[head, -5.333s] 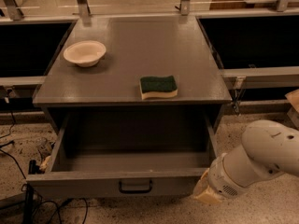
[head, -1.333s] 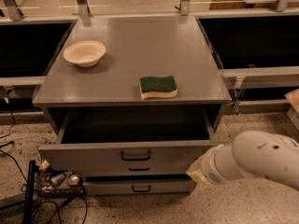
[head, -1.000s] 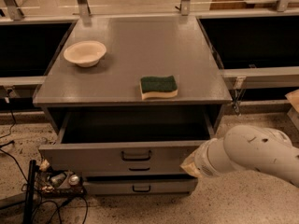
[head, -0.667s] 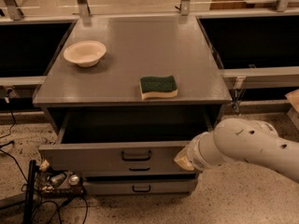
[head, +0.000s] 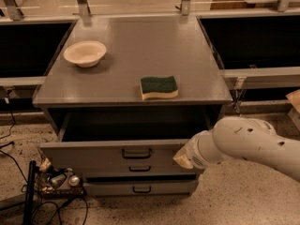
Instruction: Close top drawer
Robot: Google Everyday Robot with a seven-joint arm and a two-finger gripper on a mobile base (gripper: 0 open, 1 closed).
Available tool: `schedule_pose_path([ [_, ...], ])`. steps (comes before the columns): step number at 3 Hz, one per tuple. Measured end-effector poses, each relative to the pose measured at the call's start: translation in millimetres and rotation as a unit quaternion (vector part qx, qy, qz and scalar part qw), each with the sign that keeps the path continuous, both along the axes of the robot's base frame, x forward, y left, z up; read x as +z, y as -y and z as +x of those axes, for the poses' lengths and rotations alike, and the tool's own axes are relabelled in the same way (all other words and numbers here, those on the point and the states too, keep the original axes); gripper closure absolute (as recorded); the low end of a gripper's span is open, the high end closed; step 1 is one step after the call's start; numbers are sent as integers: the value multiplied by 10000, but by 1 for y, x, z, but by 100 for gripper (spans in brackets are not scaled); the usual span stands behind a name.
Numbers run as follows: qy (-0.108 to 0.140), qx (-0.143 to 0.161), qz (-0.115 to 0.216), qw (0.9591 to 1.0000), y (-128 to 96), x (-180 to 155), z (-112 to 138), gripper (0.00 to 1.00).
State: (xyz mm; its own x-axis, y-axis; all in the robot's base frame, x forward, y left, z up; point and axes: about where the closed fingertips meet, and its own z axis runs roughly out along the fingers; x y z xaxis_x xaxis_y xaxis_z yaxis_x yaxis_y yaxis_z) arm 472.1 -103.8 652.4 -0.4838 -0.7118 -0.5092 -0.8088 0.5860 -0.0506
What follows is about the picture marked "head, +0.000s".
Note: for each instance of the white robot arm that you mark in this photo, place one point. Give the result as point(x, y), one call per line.
point(247, 139)

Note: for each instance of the grey middle drawer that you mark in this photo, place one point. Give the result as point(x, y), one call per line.
point(145, 170)

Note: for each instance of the black floor stand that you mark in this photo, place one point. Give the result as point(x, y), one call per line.
point(29, 194)

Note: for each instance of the grey drawer cabinet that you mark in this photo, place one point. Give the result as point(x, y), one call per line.
point(136, 48)

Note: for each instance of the white bowl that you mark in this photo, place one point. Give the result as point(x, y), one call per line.
point(85, 54)

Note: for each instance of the grey bottom drawer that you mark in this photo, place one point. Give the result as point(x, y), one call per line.
point(141, 188)

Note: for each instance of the metal railing frame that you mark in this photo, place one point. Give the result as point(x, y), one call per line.
point(206, 78)

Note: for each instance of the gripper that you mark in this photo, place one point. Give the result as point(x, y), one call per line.
point(196, 154)

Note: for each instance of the grey top drawer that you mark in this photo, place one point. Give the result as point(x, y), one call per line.
point(89, 141)

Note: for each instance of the grey drawer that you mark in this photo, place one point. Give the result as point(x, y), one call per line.
point(89, 141)
point(141, 188)
point(145, 170)

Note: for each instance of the wire basket with items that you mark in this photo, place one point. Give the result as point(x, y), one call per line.
point(55, 183)

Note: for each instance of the green yellow sponge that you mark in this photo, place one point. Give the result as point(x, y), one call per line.
point(158, 87)

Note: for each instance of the black top drawer handle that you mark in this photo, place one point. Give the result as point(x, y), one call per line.
point(136, 154)

